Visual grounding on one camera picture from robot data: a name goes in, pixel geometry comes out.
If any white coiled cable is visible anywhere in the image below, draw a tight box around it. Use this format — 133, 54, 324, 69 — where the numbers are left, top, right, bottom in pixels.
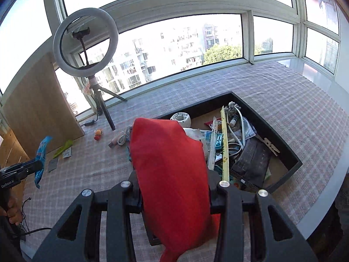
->
117, 126, 133, 145

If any black tripod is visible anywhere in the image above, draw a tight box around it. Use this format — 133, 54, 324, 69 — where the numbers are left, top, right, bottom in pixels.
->
89, 76, 128, 131

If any white round device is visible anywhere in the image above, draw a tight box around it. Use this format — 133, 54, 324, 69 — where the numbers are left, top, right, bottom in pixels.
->
170, 112, 191, 129

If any black phone holder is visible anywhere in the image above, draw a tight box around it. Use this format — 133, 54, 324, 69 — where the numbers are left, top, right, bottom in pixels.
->
72, 27, 94, 70

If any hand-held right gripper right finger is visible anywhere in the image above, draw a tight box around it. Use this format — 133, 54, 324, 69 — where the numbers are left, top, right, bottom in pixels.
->
209, 169, 318, 262

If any white cable with grey flower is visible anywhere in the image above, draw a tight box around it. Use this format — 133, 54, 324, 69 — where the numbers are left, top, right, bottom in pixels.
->
226, 102, 244, 153

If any wooden slat panel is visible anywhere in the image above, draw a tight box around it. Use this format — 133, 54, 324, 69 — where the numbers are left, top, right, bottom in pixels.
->
0, 127, 30, 170

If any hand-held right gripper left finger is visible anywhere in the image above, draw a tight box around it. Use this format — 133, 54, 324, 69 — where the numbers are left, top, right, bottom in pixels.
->
32, 171, 144, 262

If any dark brown pouch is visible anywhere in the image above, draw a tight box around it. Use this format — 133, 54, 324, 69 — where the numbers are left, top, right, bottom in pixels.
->
232, 138, 272, 190

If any person's left hand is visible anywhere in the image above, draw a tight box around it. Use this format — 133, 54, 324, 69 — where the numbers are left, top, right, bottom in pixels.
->
5, 196, 24, 226

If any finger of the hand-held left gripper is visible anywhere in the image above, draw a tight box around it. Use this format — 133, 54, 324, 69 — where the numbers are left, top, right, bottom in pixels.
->
15, 160, 44, 179

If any white ring light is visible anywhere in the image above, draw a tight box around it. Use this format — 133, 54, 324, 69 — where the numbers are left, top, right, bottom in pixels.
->
53, 11, 119, 78

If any red cloth pouch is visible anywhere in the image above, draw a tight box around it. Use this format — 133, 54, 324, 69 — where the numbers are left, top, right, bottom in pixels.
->
128, 117, 221, 262

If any light wooden board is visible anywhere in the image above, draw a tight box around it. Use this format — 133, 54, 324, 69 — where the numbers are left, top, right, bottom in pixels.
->
1, 52, 86, 156

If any black box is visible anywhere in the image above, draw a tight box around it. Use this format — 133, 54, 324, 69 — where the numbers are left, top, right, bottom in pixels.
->
131, 91, 303, 247

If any long yellow strip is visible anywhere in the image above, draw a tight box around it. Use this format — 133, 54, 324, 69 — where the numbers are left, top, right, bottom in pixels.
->
219, 106, 231, 182

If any green pointed packet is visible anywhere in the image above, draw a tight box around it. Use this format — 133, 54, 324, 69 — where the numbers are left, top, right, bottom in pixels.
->
53, 140, 74, 159

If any white window frame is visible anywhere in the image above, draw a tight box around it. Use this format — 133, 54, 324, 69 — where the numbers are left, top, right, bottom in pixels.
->
0, 0, 344, 115

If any blue packet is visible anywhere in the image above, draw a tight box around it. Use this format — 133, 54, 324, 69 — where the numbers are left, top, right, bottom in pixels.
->
34, 136, 53, 189

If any long chopsticks packet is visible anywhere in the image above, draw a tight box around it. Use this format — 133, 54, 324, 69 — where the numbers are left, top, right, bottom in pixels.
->
207, 117, 219, 170

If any wooden clothespin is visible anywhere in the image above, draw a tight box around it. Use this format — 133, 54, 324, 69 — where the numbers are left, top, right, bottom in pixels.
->
262, 137, 281, 156

